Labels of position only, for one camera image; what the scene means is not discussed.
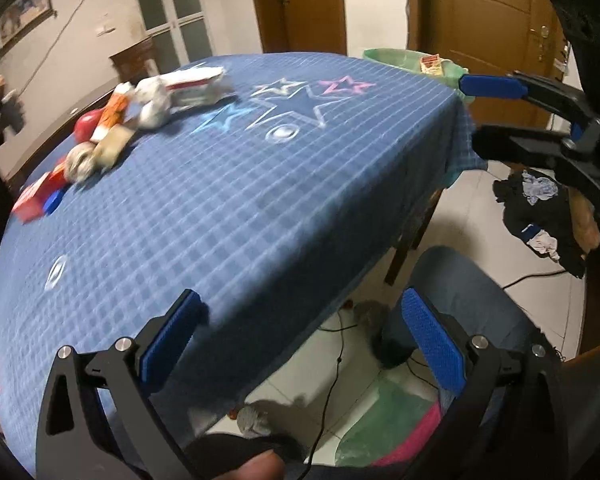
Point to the tan sponge block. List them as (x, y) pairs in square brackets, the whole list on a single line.
[(108, 150)]

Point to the brown wooden door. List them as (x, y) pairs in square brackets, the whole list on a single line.
[(494, 37), (302, 25)]

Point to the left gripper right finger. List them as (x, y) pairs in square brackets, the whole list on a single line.
[(506, 419)]

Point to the green lined trash bin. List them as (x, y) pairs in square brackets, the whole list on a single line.
[(409, 60)]

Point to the carton in trash bin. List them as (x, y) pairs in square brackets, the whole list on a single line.
[(431, 65)]

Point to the wooden chair by glass door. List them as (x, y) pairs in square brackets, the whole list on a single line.
[(136, 62)]

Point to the white toothpaste box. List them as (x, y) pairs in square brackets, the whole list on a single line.
[(198, 86)]

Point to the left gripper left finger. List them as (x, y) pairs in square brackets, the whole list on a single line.
[(75, 440)]

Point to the red apple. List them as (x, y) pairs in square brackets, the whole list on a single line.
[(86, 125)]

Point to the white cloth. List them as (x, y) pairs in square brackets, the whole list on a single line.
[(154, 100)]

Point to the framed wall picture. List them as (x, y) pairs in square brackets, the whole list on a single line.
[(19, 19)]

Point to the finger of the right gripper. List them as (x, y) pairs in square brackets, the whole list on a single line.
[(575, 162), (559, 99)]

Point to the orange white snack wrapper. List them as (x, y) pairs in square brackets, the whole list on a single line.
[(114, 111)]

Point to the near brown wooden door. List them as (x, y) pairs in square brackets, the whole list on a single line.
[(494, 37)]

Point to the blue bottle cap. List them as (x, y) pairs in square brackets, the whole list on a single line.
[(53, 201)]

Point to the dark wooden dining table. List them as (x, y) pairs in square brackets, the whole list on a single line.
[(54, 134)]

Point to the pile of dark clothes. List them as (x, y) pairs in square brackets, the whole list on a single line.
[(554, 221)]

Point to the person's left hand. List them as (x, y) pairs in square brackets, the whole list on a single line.
[(265, 466)]

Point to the pink drink carton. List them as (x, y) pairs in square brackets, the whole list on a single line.
[(30, 203)]

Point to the frosted glass door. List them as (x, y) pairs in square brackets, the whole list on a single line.
[(178, 31)]

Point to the blue star-patterned tablecloth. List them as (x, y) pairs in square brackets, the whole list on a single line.
[(271, 208)]

